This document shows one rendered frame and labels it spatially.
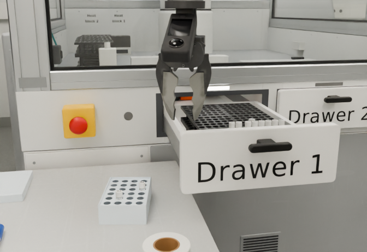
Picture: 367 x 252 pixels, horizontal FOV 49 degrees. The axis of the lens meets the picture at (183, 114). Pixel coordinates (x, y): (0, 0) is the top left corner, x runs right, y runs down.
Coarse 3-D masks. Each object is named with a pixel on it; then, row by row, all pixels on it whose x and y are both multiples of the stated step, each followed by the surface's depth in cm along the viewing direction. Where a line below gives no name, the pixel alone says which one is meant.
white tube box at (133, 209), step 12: (120, 180) 81; (132, 180) 81; (144, 180) 82; (108, 192) 76; (132, 192) 76; (144, 192) 76; (108, 204) 70; (120, 204) 70; (132, 204) 70; (144, 204) 70; (108, 216) 71; (120, 216) 71; (132, 216) 71; (144, 216) 71
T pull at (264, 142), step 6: (252, 144) 66; (258, 144) 66; (264, 144) 67; (270, 144) 67; (276, 144) 67; (282, 144) 67; (288, 144) 67; (252, 150) 66; (258, 150) 66; (264, 150) 67; (270, 150) 67; (276, 150) 67; (282, 150) 67; (288, 150) 67
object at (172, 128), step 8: (176, 104) 103; (184, 104) 103; (192, 104) 103; (256, 104) 105; (176, 112) 103; (264, 112) 99; (272, 112) 95; (168, 120) 94; (176, 120) 88; (288, 120) 88; (168, 128) 93; (176, 128) 83; (184, 128) 102; (168, 136) 94; (176, 136) 84; (176, 144) 82; (176, 152) 83
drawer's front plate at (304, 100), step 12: (288, 96) 104; (300, 96) 105; (312, 96) 105; (324, 96) 106; (360, 96) 108; (276, 108) 106; (288, 108) 105; (300, 108) 105; (312, 108) 106; (324, 108) 107; (336, 108) 107; (348, 108) 108; (360, 108) 109; (300, 120) 106; (312, 120) 107; (336, 120) 108; (360, 120) 110
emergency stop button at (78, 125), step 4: (72, 120) 90; (76, 120) 90; (80, 120) 90; (84, 120) 91; (72, 124) 90; (76, 124) 90; (80, 124) 90; (84, 124) 90; (72, 128) 90; (76, 128) 90; (80, 128) 90; (84, 128) 91; (76, 132) 91; (80, 132) 91
